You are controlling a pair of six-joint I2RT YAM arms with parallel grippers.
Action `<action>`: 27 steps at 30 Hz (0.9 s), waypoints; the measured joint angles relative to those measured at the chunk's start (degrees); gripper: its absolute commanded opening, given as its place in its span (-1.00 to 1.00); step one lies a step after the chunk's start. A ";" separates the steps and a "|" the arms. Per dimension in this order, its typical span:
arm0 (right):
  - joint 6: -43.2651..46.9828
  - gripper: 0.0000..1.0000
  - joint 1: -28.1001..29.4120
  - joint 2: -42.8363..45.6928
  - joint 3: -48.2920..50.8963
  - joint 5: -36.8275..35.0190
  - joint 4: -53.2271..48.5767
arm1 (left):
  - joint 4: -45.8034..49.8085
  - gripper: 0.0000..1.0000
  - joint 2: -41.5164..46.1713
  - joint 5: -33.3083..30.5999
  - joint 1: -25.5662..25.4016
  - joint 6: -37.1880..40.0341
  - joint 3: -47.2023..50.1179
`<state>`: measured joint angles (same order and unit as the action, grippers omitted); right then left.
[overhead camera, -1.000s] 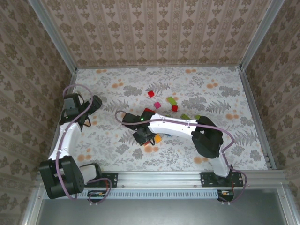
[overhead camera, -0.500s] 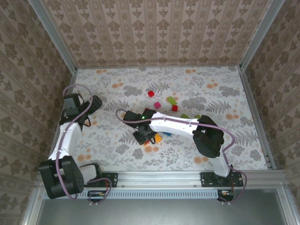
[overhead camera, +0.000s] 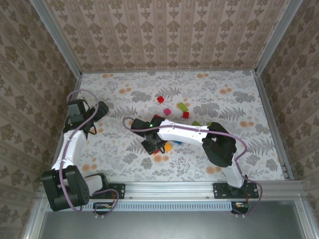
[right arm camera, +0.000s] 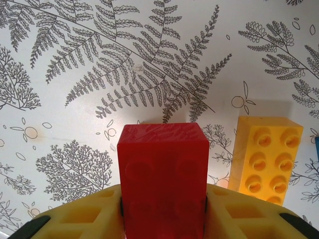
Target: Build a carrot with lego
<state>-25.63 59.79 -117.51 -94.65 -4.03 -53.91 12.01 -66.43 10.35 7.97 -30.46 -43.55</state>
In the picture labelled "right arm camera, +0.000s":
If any yellow long lego brick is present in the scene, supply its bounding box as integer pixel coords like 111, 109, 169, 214
228, 116, 304, 207

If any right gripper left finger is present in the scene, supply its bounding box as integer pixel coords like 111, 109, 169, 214
7, 184, 125, 239

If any red square lego brick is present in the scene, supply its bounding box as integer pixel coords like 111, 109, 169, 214
116, 122, 210, 239

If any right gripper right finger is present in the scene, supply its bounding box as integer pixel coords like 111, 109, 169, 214
204, 184, 319, 239

